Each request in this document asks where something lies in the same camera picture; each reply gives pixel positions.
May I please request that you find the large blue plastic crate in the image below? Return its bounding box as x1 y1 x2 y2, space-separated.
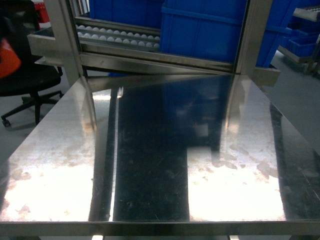
159 0 299 68

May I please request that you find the black office chair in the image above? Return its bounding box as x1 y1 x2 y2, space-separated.
0 0 63 127

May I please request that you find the orange cylindrical capacitor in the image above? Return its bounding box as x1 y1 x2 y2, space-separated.
0 38 22 79

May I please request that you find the stainless steel roller rack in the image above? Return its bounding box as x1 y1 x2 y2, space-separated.
28 0 280 86

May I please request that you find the small blue bin right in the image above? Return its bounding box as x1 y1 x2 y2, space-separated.
282 34 319 57

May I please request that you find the blue crate behind left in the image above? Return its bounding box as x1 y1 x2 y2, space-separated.
89 0 164 29

